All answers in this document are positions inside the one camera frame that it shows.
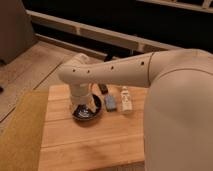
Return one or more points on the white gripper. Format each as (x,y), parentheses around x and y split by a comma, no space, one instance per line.
(80,94)

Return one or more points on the dark ceramic bowl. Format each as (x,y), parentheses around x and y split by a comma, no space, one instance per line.
(86,112)

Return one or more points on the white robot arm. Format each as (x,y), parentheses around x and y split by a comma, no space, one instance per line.
(178,109)

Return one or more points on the dark rectangular bar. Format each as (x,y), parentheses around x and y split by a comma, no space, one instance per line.
(103,88)

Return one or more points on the blue sponge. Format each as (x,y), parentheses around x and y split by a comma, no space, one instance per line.
(110,103)

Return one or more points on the white small bottle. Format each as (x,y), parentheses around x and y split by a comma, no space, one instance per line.
(126,100)

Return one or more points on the black table leg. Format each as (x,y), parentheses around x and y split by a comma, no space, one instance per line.
(108,57)

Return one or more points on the yellow mat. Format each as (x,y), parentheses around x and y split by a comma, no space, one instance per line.
(20,142)

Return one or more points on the grey cabinet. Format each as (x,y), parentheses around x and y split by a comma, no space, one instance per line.
(16,31)

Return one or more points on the wooden shelf rail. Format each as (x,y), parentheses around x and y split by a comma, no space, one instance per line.
(99,34)

